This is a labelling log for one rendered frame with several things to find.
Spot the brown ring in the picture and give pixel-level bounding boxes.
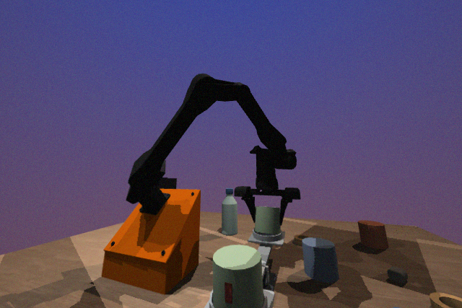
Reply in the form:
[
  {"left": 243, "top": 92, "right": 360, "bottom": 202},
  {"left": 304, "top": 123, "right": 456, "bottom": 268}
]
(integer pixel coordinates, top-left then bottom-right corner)
[{"left": 295, "top": 234, "right": 311, "bottom": 245}]

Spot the reddish-brown cylinder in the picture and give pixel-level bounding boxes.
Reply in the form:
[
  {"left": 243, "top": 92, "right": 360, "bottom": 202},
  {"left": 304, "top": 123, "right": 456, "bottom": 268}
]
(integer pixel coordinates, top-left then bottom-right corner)
[{"left": 358, "top": 220, "right": 389, "bottom": 250}]

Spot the dark blue cylinder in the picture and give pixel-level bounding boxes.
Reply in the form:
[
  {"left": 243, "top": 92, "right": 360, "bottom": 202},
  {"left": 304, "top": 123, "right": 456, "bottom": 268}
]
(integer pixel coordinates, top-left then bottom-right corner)
[{"left": 302, "top": 237, "right": 339, "bottom": 283}]

